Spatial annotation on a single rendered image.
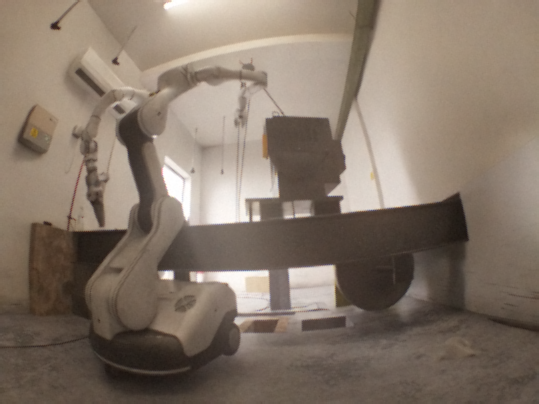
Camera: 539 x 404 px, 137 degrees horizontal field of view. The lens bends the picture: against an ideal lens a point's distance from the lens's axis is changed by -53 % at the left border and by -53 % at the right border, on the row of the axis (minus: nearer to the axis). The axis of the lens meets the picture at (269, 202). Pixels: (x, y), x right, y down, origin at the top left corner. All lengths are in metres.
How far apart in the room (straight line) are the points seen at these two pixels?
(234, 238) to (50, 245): 1.41
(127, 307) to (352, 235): 1.04
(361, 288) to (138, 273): 1.39
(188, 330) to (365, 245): 0.91
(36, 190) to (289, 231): 1.86
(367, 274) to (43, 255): 2.32
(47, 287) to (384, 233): 2.22
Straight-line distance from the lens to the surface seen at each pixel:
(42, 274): 1.90
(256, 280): 3.61
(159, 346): 0.76
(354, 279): 1.66
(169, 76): 1.33
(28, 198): 1.99
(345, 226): 1.19
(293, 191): 1.61
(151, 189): 1.00
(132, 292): 0.79
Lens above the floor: 0.44
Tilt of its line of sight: 16 degrees up
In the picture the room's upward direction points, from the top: 3 degrees counter-clockwise
